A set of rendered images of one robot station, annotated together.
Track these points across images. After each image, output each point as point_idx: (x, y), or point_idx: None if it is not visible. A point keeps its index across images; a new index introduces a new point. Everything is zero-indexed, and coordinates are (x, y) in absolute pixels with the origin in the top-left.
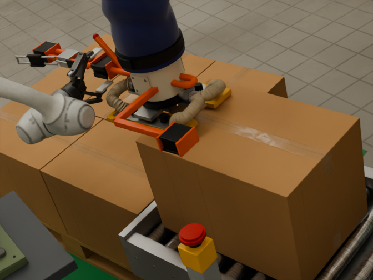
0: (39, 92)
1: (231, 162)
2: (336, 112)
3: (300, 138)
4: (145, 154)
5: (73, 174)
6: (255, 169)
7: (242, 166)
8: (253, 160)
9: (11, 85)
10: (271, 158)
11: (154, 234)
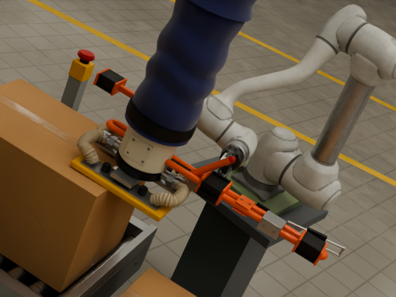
0: (233, 85)
1: (63, 111)
2: None
3: (4, 107)
4: None
5: None
6: (43, 101)
7: (55, 105)
8: (45, 106)
9: (253, 77)
10: (30, 103)
11: (126, 241)
